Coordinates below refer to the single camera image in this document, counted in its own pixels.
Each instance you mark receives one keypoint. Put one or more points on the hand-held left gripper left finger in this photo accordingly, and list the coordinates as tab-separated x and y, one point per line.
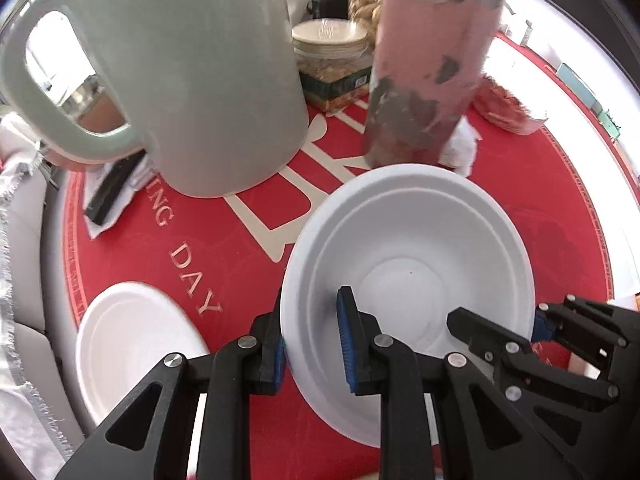
277	365

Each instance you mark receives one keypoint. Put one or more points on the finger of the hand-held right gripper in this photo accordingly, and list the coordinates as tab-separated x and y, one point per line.
540	327
500	340

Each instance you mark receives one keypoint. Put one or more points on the white crumpled tissue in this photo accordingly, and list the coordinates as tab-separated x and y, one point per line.
460	150

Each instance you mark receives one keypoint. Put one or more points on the glass dish of red snacks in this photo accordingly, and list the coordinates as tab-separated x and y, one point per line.
510	105

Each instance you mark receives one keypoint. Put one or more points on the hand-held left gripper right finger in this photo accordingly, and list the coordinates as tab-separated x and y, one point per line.
347	340

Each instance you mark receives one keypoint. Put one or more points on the white red-topped television cabinet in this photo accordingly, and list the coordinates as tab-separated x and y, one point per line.
550	40

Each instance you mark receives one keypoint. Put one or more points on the small pale green box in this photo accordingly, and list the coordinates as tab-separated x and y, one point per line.
609	120

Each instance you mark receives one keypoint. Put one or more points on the round red tablecloth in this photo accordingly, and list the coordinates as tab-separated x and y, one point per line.
550	220

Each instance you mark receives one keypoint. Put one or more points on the white disposable bowl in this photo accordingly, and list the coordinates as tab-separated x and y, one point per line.
415	240
130	340

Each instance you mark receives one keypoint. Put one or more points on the pink pot with metal liner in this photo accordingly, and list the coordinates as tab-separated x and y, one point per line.
100	110

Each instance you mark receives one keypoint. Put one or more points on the pink thermos bottle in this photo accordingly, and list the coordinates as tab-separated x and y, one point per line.
425	50

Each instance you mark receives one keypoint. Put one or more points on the black mug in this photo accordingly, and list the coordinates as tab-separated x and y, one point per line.
327	7

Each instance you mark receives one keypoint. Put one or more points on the black rectangular case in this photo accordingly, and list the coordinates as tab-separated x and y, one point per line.
112	190

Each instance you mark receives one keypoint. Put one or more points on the green tin box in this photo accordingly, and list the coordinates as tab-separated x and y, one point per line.
335	87

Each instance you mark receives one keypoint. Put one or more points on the jar with beige lid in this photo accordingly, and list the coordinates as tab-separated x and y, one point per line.
330	40

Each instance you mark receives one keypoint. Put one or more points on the grey sofa with white cover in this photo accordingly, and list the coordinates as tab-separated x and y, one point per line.
25	260

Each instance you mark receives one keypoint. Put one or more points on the pale green electric kettle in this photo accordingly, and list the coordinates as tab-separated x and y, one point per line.
215	85

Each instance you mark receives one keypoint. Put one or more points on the large pale green box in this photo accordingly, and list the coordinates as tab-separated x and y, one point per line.
574	77

